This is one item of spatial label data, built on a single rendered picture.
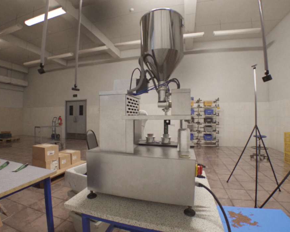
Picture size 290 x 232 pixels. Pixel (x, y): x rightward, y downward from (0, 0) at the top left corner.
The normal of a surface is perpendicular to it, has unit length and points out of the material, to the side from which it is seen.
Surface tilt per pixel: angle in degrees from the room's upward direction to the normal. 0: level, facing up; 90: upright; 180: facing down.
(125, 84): 90
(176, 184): 90
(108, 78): 90
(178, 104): 90
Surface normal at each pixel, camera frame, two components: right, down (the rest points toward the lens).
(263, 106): -0.27, 0.00
